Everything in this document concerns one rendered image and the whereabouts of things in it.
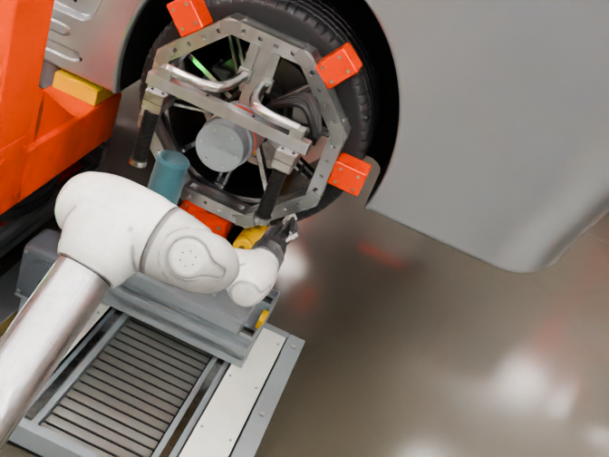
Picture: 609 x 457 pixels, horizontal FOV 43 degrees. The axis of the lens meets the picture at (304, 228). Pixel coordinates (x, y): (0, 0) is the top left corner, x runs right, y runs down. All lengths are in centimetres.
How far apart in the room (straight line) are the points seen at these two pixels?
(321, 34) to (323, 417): 123
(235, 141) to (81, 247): 69
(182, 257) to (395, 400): 163
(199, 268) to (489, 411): 189
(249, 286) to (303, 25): 68
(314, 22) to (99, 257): 96
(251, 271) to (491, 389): 149
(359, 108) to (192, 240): 89
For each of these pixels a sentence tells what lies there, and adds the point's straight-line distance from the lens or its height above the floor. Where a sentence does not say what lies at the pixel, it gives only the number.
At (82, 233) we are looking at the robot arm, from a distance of 132.
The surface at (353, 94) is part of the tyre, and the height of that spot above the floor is 104.
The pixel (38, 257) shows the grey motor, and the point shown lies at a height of 39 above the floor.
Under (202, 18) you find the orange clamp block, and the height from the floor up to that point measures 108.
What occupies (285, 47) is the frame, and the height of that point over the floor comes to 111.
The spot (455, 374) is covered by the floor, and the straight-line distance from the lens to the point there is 304.
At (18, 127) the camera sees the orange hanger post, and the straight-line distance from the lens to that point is 194.
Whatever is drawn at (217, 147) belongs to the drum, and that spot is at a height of 85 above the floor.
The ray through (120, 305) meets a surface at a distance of 250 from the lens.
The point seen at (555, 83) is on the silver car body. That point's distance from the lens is 199.
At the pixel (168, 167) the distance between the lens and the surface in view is 202.
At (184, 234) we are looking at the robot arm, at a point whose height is 101.
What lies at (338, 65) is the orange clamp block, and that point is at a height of 112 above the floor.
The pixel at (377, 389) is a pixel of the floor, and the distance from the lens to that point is 277.
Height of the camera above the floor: 172
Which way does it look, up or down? 30 degrees down
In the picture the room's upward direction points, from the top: 23 degrees clockwise
